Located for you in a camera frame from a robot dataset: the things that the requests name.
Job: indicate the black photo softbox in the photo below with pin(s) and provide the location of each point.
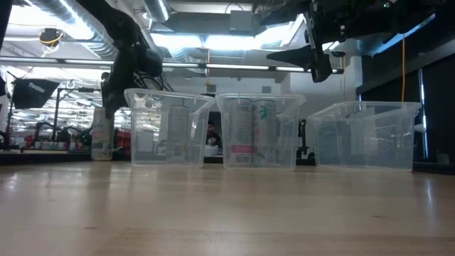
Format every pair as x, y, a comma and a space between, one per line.
33, 93

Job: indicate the white can with green leaf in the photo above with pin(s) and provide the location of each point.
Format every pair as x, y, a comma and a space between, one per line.
264, 135

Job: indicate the bright ceiling light panel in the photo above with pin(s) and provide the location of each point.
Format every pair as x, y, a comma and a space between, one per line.
227, 42

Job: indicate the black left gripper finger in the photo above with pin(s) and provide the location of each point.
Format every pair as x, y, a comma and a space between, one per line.
115, 103
104, 89

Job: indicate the person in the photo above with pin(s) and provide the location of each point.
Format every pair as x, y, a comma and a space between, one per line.
213, 137

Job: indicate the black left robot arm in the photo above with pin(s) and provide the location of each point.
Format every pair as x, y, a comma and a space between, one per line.
106, 25

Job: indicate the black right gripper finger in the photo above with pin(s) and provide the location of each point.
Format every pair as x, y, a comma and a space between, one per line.
284, 14
298, 57

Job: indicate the large spiral ceiling duct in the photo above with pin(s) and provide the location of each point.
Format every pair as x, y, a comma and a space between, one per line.
96, 48

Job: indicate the grey ceiling box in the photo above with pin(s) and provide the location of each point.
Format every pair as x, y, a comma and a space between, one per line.
241, 21

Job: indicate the small spiral ceiling duct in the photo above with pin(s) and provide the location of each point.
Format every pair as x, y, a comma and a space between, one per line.
156, 9

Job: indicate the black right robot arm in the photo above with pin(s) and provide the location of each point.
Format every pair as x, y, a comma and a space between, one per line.
423, 14

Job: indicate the clear plastic bin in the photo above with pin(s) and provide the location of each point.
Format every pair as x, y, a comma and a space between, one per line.
373, 153
284, 149
153, 153

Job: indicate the distant robot workstation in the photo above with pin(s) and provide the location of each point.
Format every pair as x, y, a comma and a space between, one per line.
53, 145

